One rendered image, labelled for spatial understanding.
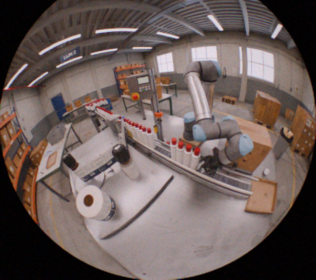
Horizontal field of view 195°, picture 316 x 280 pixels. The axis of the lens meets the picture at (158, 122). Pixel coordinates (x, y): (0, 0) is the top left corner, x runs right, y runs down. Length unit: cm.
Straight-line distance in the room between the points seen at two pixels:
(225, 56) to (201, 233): 587
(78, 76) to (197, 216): 836
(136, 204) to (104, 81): 801
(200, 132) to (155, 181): 43
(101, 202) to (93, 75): 790
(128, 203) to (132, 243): 28
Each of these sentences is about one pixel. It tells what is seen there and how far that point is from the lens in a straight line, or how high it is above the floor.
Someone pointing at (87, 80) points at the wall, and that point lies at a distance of 807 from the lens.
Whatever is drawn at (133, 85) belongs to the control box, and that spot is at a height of 141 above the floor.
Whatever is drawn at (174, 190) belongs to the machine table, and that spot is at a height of 83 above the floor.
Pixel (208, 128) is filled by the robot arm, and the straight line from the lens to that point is 39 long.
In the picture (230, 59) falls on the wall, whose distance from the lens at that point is 569.
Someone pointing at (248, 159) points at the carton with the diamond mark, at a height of 96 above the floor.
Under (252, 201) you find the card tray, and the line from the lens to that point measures 82.
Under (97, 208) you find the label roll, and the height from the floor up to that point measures 102.
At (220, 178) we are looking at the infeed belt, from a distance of 70.
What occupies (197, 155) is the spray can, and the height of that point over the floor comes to 106.
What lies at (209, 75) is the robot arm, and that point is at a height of 143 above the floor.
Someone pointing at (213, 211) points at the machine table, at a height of 83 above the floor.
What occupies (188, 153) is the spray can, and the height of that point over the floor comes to 104.
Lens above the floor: 147
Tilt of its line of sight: 31 degrees down
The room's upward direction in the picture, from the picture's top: 9 degrees counter-clockwise
